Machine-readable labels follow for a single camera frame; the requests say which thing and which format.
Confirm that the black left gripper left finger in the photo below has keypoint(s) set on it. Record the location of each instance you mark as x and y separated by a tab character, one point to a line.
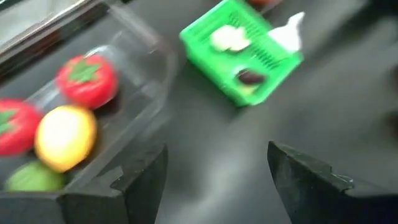
93	208

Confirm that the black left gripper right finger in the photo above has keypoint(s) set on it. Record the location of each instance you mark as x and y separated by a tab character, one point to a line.
326	202

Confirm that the green lime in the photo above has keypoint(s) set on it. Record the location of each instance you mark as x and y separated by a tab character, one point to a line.
34	180

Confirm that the yellow mango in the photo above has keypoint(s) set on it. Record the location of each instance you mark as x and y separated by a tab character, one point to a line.
65	140

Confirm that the red tomato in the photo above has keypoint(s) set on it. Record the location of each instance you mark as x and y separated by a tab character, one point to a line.
17	130
90	88

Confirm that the small purple eggplant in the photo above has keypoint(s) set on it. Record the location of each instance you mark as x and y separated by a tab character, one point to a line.
250	77

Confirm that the large white garlic bulb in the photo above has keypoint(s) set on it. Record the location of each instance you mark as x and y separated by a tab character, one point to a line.
287	35

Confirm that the clear plastic bin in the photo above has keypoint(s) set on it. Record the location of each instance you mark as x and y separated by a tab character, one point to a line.
149	87

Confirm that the green plastic basket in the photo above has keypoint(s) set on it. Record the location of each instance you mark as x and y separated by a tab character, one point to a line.
217	71

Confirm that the black table frame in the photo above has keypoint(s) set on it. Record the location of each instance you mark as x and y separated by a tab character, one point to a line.
37	37

